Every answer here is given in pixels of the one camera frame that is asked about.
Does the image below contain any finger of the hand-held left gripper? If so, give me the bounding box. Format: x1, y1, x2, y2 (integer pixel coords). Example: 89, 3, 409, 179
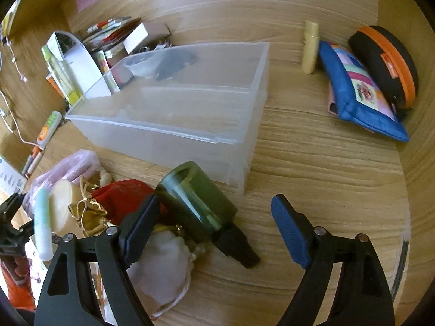
0, 192, 26, 225

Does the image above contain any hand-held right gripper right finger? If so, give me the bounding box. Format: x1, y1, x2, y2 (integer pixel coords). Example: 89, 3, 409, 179
271, 194, 395, 326

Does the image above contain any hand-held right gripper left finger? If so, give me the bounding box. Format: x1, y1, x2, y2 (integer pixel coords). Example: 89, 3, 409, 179
34, 193, 161, 326

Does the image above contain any red drawstring pouch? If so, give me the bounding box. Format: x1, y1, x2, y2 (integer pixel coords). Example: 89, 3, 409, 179
91, 179, 168, 226

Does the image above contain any white marker with orange end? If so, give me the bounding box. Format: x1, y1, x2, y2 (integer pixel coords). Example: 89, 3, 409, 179
21, 145, 45, 179

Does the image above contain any clear jar with cream lid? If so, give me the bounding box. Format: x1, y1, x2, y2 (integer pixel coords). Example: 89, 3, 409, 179
49, 179, 85, 240

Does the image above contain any green bottle with black cap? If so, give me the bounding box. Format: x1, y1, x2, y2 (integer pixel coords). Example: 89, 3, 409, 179
154, 161, 262, 269

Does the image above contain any pink knitted pouch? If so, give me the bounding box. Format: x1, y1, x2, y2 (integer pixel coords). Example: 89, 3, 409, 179
27, 149, 102, 218

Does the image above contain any clear plastic storage box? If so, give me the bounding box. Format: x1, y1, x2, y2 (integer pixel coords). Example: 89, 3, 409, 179
64, 41, 271, 195

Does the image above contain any person's left forearm orange sleeve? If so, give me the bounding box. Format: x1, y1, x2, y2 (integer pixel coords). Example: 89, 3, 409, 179
0, 261, 36, 311

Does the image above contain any wooden desktop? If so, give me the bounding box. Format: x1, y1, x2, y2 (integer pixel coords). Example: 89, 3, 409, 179
20, 0, 413, 326

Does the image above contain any person's left hand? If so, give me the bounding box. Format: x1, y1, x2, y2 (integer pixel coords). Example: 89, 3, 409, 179
8, 256, 30, 281

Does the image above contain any white printed card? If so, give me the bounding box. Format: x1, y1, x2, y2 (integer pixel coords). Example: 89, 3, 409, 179
0, 154, 27, 196

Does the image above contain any mint white tube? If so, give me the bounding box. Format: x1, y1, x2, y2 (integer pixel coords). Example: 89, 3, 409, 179
34, 188, 55, 262

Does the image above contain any orange tube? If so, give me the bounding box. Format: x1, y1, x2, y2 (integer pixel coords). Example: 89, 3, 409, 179
46, 74, 66, 98

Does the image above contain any pink phone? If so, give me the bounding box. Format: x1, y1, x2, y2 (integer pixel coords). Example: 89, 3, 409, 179
326, 97, 340, 118

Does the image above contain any yellow green bottle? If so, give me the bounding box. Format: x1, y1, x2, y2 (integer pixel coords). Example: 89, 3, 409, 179
41, 45, 84, 106

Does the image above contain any red small box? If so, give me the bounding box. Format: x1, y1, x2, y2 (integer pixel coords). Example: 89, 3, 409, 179
110, 64, 136, 92

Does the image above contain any blue patterned zip pouch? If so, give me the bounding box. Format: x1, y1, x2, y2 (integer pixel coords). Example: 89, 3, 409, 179
318, 41, 410, 143

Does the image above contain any white paper sheet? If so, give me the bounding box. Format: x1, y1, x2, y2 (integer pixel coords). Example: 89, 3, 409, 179
47, 30, 114, 101

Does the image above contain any small clear plastic cup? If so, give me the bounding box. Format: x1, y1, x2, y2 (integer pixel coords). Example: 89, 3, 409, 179
122, 52, 165, 79

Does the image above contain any colourful striped packet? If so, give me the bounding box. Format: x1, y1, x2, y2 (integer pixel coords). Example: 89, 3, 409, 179
96, 50, 113, 75

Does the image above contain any pale yellow tube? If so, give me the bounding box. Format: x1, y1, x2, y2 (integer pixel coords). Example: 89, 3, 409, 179
302, 20, 321, 75

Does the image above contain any black case with orange zip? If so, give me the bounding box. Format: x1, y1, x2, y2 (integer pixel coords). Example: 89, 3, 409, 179
348, 25, 420, 120

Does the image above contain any white cardboard box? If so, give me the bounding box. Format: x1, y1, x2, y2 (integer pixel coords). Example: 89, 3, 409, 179
122, 22, 171, 55

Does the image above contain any stack of booklets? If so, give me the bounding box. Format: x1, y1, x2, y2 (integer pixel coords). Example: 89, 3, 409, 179
83, 20, 141, 57

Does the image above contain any red white pen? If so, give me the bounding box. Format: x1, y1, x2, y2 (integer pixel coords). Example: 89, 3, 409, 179
88, 16, 131, 32

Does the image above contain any white drawstring pouch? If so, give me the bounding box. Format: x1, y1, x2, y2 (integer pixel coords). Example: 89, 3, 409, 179
127, 229, 204, 320

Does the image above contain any white cable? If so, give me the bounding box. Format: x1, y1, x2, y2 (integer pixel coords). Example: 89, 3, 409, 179
0, 90, 39, 147

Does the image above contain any pink beaded cord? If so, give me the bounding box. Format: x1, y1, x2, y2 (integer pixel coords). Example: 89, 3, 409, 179
5, 39, 28, 83

